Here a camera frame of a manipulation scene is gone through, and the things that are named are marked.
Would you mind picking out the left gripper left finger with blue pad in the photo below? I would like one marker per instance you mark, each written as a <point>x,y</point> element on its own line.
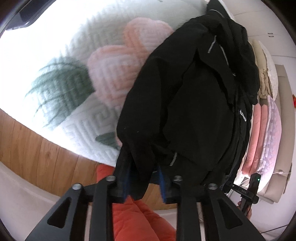
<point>66,220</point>

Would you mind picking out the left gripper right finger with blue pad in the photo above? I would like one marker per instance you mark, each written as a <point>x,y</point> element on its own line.
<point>222,219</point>

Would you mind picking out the black hooded jacket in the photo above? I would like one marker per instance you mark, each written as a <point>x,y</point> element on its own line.
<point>189,111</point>

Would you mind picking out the beige upholstered headboard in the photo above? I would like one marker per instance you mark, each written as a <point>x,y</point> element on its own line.
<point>276,186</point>

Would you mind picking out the orange padded trousers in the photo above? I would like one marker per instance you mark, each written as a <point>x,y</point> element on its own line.
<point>134,220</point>

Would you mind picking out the folded pink purple quilt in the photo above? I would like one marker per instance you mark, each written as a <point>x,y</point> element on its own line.
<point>265,140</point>

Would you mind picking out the folded beige quilt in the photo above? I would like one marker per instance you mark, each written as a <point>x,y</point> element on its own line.
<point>260,59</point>

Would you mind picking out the red plush toy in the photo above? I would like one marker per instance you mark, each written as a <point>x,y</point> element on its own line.
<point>294,100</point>

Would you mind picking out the floral green bedspread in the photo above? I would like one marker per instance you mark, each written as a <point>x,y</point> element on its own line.
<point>44,78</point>

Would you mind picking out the white floral pillow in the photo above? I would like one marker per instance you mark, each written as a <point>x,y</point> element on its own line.
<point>272,73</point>

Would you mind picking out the white wardrobe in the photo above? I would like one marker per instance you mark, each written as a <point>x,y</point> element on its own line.
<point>262,25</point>

